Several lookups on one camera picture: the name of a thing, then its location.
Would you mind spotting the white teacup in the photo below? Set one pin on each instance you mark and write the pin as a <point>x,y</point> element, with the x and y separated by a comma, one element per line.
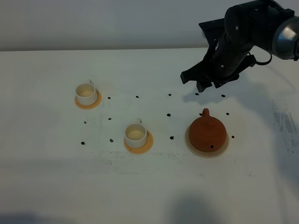
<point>136,134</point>
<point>86,93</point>

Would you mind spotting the brown clay teapot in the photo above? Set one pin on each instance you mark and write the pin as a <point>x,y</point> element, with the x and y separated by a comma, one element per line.
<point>206,133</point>

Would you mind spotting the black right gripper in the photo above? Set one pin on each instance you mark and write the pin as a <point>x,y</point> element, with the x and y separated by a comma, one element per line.
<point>223,60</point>

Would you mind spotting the beige round teapot coaster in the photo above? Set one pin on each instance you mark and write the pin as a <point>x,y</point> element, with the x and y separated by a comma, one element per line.
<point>197,152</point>

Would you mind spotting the orange coaster centre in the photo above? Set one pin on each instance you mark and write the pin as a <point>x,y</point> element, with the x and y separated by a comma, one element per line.
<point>143,149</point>

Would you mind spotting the white teacup centre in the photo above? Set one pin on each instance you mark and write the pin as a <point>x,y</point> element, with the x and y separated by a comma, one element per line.
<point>136,134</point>

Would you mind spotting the white teacup far left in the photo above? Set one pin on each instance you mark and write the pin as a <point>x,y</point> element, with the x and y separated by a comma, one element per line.
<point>86,93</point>

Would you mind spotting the orange coaster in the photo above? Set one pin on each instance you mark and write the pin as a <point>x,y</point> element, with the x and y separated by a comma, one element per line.
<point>87,107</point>
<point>143,149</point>

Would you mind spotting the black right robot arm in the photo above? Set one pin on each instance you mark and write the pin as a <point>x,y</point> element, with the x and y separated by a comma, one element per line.
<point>261,23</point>

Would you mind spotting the orange coaster far left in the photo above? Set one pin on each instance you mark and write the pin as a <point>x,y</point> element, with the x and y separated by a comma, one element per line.
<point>87,107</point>

